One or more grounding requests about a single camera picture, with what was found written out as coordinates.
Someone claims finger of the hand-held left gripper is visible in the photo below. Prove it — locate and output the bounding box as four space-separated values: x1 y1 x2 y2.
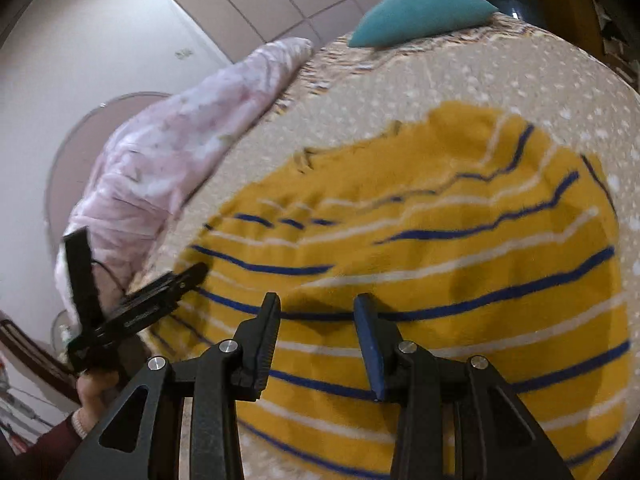
165 261 209 298
62 226 104 334

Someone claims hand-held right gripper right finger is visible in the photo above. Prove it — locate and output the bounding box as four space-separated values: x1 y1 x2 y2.
352 294 576 480

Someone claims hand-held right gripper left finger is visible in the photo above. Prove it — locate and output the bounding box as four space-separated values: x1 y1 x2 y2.
59 292 282 480

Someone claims yellow striped knit sweater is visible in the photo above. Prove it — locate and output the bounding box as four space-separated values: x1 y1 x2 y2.
145 101 633 480

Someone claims person's left forearm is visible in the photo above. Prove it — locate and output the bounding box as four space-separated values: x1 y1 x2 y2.
0 410 87 480

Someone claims person's left hand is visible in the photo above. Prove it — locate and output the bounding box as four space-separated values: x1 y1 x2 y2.
74 370 122 433

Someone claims pink floral blanket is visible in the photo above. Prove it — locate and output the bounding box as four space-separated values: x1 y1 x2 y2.
54 37 315 311

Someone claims rounded bed headboard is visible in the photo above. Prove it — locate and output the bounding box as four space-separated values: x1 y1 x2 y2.
44 91 173 241

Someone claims beige patterned quilted bedspread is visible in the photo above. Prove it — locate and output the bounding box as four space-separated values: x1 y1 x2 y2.
125 12 640 480

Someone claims teal pillow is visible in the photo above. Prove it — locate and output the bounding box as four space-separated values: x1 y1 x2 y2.
348 0 499 48

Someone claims cluttered shelf unit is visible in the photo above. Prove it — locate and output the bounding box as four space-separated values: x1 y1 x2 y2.
595 0 640 91

